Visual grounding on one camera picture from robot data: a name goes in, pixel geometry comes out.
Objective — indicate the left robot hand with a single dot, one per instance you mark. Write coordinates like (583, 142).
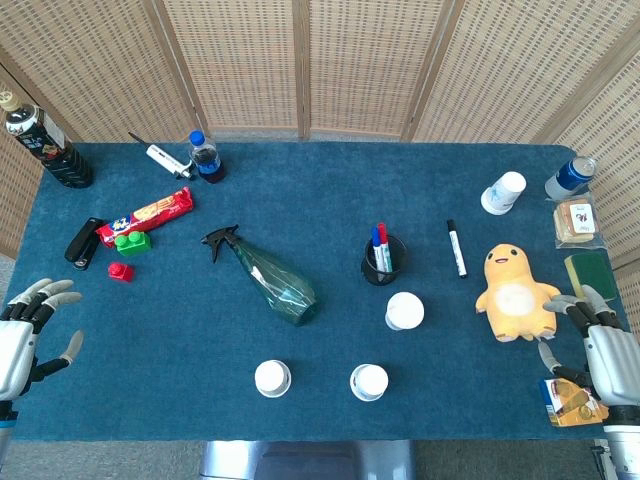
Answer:
(15, 345)

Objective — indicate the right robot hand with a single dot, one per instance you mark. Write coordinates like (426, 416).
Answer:
(612, 360)

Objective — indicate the green spray bottle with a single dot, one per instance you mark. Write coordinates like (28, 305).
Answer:
(275, 285)

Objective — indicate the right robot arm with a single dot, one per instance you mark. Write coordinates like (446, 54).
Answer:
(625, 445)

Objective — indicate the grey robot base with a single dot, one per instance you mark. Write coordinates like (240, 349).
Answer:
(305, 460)

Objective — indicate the blue label water bottle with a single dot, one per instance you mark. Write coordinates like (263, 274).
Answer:
(570, 177)

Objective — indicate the black round object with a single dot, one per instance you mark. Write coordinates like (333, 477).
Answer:
(55, 150)

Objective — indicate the upright blue flower paper cup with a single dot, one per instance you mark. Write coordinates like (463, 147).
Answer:
(405, 311)

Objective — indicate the blue cap cola bottle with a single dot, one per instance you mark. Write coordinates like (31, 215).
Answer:
(207, 162)

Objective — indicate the blue orange card box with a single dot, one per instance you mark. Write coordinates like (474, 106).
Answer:
(570, 405)

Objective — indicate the green yellow sponge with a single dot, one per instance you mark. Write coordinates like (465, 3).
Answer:
(595, 272)

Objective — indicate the yellow plush toy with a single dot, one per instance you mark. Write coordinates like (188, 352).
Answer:
(515, 295)

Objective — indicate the black stapler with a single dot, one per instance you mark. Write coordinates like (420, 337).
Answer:
(82, 245)

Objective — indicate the red toy brick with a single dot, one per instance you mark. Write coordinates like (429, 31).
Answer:
(121, 272)

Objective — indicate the packaged sandwich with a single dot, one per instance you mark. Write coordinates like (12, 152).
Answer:
(577, 222)

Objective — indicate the green toy brick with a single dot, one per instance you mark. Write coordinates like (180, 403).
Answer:
(134, 245)

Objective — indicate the red biscuit pack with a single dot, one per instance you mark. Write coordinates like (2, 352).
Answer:
(150, 212)

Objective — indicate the black marker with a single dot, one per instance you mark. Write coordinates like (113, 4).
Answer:
(456, 247)

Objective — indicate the stack of paper cups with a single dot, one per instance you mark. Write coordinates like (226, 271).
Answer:
(502, 192)

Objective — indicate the white pipette tool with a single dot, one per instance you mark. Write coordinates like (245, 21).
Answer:
(162, 157)

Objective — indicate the black mesh pen holder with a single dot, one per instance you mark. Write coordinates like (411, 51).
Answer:
(397, 250)

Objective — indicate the inverted blue flower paper cup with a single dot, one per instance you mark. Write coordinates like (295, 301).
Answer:
(369, 382)

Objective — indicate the red marker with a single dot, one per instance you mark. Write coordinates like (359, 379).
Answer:
(384, 240)

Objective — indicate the green leaf paper cup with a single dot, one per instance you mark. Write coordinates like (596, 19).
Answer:
(272, 378)

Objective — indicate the blue marker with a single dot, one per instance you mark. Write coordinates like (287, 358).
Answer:
(376, 245)

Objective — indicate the blue table mat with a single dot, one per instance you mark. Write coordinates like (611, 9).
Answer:
(320, 200)

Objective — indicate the wicker folding screen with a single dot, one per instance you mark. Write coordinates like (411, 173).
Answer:
(250, 60)

